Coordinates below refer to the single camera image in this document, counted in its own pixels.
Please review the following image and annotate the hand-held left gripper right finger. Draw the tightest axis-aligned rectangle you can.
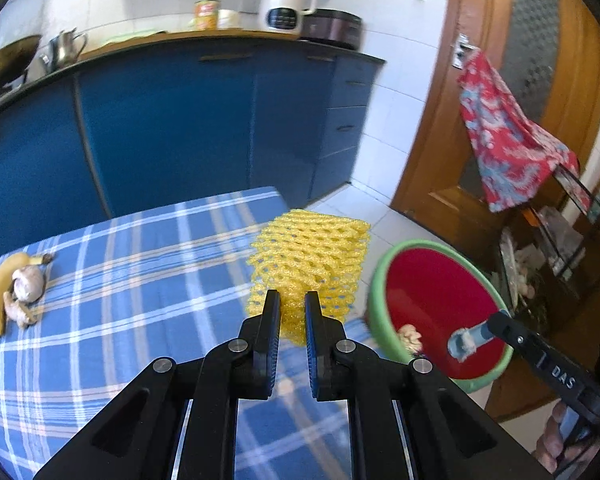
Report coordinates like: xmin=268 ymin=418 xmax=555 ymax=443
xmin=304 ymin=291 xmax=556 ymax=480

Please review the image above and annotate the red basin with green rim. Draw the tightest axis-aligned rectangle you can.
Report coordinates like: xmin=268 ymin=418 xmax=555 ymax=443
xmin=366 ymin=239 xmax=515 ymax=393

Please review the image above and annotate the garlic bulb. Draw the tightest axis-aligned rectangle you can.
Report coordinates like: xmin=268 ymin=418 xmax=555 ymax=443
xmin=11 ymin=266 xmax=47 ymax=305

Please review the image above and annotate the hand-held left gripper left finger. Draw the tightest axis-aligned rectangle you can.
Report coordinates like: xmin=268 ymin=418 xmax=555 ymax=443
xmin=32 ymin=289 xmax=282 ymax=480

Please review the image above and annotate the person's right hand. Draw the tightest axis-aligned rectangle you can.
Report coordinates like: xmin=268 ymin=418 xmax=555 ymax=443
xmin=535 ymin=400 xmax=583 ymax=472

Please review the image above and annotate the light green tray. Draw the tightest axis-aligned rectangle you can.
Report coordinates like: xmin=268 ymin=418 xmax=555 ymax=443
xmin=102 ymin=30 xmax=167 ymax=44

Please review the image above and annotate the gas stove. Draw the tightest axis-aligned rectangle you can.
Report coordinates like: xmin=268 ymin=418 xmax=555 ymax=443
xmin=0 ymin=72 xmax=31 ymax=112

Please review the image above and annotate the red floral cloth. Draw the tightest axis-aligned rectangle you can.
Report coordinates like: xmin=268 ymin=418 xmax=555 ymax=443
xmin=456 ymin=50 xmax=580 ymax=213

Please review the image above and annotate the yellow foam fruit net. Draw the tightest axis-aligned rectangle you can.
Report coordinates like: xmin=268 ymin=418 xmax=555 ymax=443
xmin=246 ymin=208 xmax=371 ymax=347

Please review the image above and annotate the blue kitchen base cabinet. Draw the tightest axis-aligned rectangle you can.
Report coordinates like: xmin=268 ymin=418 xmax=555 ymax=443
xmin=0 ymin=30 xmax=386 ymax=281

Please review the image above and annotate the white electric kettle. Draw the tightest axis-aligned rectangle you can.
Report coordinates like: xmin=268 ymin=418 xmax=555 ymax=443
xmin=256 ymin=0 xmax=317 ymax=38

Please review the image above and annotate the ginger root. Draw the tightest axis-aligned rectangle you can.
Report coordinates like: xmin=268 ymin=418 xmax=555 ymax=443
xmin=2 ymin=291 xmax=42 ymax=330

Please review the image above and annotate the steel kettle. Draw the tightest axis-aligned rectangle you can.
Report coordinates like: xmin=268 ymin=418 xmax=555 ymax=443
xmin=40 ymin=27 xmax=88 ymax=68

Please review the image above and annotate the wooden door with glass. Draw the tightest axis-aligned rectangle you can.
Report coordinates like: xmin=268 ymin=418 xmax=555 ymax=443
xmin=390 ymin=0 xmax=600 ymax=241

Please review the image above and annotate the dark rice cooker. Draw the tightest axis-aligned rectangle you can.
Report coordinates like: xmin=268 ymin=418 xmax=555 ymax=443
xmin=300 ymin=8 xmax=363 ymax=51

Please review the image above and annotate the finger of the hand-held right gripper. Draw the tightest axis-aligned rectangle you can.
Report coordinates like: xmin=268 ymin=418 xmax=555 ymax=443
xmin=482 ymin=310 xmax=518 ymax=348

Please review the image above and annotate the metal door handle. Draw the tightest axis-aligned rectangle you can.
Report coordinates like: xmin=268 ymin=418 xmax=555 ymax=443
xmin=452 ymin=34 xmax=476 ymax=68

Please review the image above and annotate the dark wok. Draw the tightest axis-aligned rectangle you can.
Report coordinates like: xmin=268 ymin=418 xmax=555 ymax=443
xmin=0 ymin=34 xmax=43 ymax=96

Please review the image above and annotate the yellow tin can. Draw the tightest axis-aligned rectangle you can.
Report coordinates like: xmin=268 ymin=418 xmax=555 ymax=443
xmin=194 ymin=0 xmax=222 ymax=31

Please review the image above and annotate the black metal rack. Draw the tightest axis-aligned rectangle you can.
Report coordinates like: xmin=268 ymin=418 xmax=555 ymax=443
xmin=495 ymin=165 xmax=600 ymax=341

